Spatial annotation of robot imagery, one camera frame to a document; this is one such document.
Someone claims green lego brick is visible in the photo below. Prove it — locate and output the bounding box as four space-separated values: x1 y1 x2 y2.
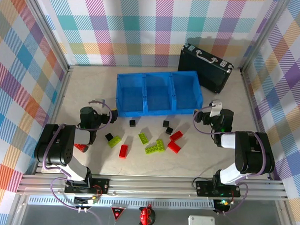
144 145 160 156
155 139 167 152
137 132 150 145
107 135 122 149

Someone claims long red lego brick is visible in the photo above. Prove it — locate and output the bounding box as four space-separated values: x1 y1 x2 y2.
74 143 88 153

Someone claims blue three-compartment bin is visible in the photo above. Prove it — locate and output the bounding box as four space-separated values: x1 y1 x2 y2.
115 69 205 120

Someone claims black hard case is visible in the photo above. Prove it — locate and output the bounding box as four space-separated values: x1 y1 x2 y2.
176 42 235 95

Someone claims black connector box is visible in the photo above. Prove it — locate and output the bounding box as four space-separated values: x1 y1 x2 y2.
74 195 98 205
213 198 233 212

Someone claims red triangle sign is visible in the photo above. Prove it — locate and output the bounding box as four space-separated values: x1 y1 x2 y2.
110 206 125 221

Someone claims red and black button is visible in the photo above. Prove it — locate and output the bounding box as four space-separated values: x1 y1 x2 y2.
138 203 157 225

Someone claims white metal plate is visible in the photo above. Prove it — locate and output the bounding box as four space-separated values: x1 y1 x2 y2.
188 215 216 225

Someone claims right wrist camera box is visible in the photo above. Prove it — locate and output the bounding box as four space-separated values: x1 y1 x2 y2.
208 99 222 118

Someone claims aluminium side rail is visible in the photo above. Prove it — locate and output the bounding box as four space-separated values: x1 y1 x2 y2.
236 70 284 182
33 64 75 176

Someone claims silver case handle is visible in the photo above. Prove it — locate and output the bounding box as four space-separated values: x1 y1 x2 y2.
195 50 218 64

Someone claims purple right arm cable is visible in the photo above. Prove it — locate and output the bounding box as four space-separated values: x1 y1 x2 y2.
189 106 276 218

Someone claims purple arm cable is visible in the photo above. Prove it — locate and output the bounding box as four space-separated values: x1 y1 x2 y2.
189 106 276 218
38 100 118 225

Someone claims wide aluminium base rail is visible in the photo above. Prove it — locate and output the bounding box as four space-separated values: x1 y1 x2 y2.
16 171 291 205

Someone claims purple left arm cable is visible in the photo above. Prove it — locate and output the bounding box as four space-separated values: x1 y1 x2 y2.
38 100 118 225

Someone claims aluminium frame post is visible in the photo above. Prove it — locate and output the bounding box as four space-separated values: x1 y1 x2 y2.
18 0 77 75
238 0 294 75

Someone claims white slotted cable duct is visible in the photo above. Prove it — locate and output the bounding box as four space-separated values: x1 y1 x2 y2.
28 196 216 211

